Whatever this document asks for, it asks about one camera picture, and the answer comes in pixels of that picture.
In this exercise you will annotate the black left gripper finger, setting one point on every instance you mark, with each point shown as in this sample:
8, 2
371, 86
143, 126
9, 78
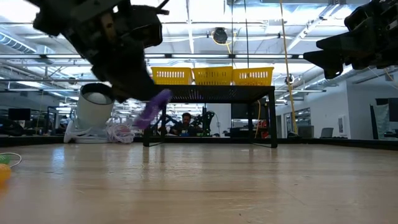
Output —
133, 87

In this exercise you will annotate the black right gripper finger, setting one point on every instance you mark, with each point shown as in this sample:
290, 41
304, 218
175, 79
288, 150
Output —
329, 63
339, 43

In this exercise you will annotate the black background robot arm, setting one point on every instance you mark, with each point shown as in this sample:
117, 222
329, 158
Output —
205, 123
171, 121

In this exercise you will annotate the white desk lamp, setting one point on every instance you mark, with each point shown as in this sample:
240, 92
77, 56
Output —
93, 118

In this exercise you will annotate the person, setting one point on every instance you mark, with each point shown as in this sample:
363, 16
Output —
65, 123
185, 126

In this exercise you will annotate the grey laptop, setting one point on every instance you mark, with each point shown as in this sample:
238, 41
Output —
326, 132

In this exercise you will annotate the black perforated metal stand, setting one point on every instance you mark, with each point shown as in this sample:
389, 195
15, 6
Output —
217, 93

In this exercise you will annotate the black computer monitor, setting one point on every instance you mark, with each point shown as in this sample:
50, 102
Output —
19, 114

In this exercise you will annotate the black aluminium table frame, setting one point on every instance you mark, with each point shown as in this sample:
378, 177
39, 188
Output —
342, 142

